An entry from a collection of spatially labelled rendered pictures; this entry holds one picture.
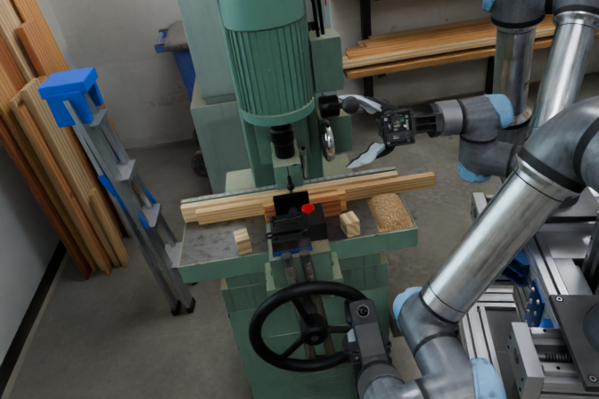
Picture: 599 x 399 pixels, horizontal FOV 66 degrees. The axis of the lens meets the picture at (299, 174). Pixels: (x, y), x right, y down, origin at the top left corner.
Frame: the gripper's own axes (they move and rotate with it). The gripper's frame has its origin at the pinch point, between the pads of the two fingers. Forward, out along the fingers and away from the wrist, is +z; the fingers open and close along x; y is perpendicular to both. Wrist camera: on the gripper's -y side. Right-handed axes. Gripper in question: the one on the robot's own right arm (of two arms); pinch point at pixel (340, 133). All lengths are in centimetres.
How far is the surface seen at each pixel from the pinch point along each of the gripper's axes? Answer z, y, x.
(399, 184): -17.5, -23.4, 18.9
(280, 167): 14.0, -14.6, 8.1
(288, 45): 8.5, -0.8, -19.4
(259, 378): 30, -29, 74
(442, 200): -74, -156, 64
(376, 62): -56, -207, -19
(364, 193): -7.6, -23.8, 20.0
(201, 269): 36.7, -11.0, 29.8
